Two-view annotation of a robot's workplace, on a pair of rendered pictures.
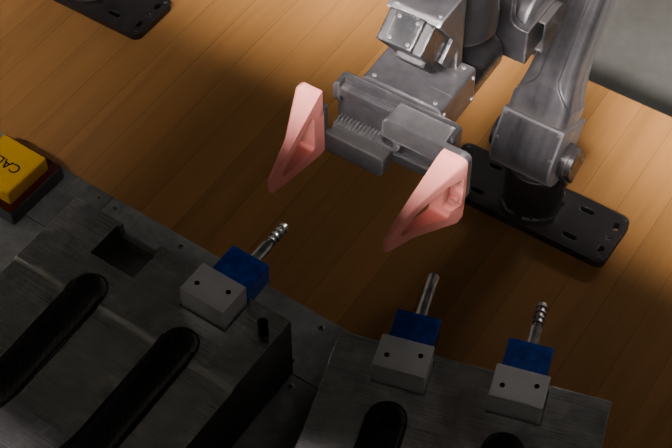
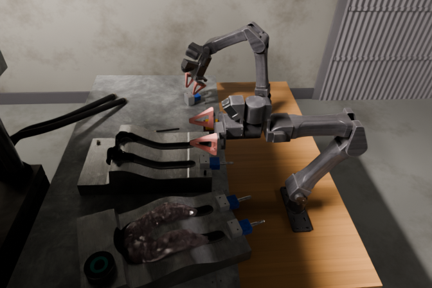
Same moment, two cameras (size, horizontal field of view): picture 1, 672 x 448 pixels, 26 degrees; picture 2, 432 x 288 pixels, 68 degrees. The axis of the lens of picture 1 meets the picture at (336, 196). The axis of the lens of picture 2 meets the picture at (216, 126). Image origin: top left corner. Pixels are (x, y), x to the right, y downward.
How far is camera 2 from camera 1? 0.66 m
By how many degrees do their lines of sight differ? 36
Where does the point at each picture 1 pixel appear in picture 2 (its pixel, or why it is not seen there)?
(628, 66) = (417, 245)
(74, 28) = not seen: hidden behind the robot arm
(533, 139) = (292, 184)
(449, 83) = (234, 125)
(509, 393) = (231, 225)
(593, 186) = (314, 217)
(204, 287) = (203, 157)
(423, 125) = (219, 127)
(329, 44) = (294, 150)
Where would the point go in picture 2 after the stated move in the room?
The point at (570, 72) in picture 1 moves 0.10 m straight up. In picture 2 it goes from (309, 174) to (316, 152)
